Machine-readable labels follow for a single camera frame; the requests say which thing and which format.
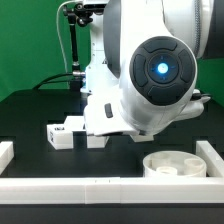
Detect black cables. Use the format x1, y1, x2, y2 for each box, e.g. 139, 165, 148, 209
32, 72, 78, 90

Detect white round stool seat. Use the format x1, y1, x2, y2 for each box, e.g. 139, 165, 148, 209
143, 151, 207, 177

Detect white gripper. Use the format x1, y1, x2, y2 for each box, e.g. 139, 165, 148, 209
83, 87, 212, 143

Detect white marker base plate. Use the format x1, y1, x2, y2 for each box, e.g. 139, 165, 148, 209
64, 116, 85, 132

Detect camera on mount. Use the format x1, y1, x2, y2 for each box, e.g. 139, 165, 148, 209
83, 0, 109, 10

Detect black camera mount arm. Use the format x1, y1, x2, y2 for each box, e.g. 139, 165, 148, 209
63, 3, 93, 91

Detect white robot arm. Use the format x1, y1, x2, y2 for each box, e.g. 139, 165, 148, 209
84, 0, 224, 141

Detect white cable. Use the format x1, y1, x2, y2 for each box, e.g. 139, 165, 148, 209
55, 0, 78, 73

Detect white U-shaped fence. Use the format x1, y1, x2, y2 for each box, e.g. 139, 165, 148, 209
0, 141, 224, 204

